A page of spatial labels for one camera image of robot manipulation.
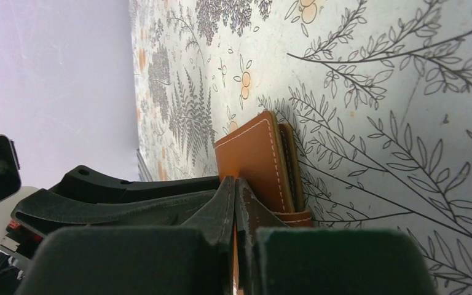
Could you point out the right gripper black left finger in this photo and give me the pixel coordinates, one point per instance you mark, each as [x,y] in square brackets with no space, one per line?
[191,258]

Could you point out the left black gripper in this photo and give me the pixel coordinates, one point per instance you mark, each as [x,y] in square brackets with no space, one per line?
[44,212]

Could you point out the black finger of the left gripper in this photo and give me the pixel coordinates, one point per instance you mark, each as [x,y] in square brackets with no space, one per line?
[82,177]

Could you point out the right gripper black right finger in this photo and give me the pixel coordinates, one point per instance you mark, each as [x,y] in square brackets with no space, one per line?
[364,262]

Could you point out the brown leather card holder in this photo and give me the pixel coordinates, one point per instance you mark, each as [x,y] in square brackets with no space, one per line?
[260,163]

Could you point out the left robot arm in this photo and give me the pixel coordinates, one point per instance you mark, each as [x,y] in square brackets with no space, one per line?
[10,184]

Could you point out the floral table mat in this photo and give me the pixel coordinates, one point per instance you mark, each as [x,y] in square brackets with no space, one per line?
[378,93]

